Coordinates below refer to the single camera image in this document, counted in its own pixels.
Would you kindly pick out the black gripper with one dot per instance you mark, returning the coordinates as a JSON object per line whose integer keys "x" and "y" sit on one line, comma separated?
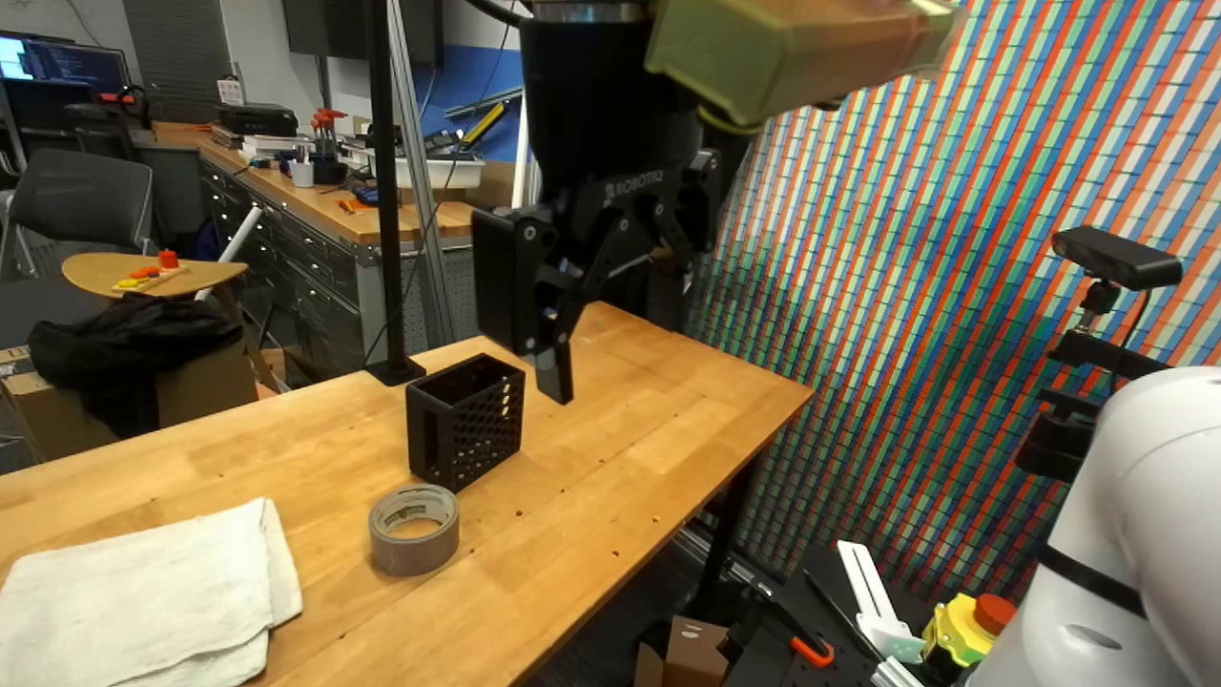
{"x": 585, "y": 101}

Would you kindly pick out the white hand towel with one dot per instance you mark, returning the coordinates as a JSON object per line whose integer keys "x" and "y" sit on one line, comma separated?
{"x": 140, "y": 596}

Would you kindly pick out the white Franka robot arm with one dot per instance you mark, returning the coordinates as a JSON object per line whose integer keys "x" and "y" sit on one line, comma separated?
{"x": 1146, "y": 508}

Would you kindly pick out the black perforated crate box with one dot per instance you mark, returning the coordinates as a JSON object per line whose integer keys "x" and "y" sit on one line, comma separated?
{"x": 461, "y": 422}

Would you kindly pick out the small cardboard box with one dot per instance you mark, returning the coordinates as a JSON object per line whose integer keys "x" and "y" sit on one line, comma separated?
{"x": 688, "y": 651}

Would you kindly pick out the large brown cardboard box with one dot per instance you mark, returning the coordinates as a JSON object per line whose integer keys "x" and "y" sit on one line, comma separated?
{"x": 203, "y": 384}

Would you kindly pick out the grey plastic tray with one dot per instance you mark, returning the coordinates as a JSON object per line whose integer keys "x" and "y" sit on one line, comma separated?
{"x": 441, "y": 173}

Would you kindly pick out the silver aluminium pole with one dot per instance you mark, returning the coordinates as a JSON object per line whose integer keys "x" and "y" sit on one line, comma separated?
{"x": 426, "y": 193}

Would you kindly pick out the black vertical stand pole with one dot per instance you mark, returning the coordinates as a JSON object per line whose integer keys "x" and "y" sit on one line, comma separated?
{"x": 386, "y": 231}

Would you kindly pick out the wooden-top workbench with drawers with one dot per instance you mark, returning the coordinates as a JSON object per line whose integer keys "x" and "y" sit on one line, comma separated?
{"x": 316, "y": 253}

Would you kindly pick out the black metal table leg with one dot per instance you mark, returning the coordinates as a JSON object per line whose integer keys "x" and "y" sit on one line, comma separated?
{"x": 727, "y": 548}

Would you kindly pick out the black bag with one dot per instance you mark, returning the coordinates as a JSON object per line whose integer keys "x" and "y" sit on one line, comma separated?
{"x": 126, "y": 348}

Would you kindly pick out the round wooden stool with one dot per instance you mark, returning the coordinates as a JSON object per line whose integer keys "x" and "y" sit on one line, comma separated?
{"x": 114, "y": 272}

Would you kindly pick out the grey office chair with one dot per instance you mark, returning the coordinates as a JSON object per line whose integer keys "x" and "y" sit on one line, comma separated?
{"x": 80, "y": 196}

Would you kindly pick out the yellow red emergency stop button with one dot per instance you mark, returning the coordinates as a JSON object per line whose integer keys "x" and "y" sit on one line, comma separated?
{"x": 964, "y": 627}

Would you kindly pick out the computer monitor lit screen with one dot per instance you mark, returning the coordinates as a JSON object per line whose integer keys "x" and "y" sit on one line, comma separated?
{"x": 58, "y": 61}

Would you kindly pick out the yellow-green wrist camera mount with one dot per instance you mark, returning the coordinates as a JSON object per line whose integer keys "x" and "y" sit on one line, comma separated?
{"x": 787, "y": 52}

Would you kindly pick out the grey duct tape roll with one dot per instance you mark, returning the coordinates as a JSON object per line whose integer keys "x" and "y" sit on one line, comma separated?
{"x": 413, "y": 529}

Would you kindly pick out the white metal bracket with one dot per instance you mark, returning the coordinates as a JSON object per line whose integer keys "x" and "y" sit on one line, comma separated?
{"x": 872, "y": 594}

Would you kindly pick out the black camera on stand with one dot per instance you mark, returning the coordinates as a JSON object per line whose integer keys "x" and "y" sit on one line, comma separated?
{"x": 1111, "y": 253}

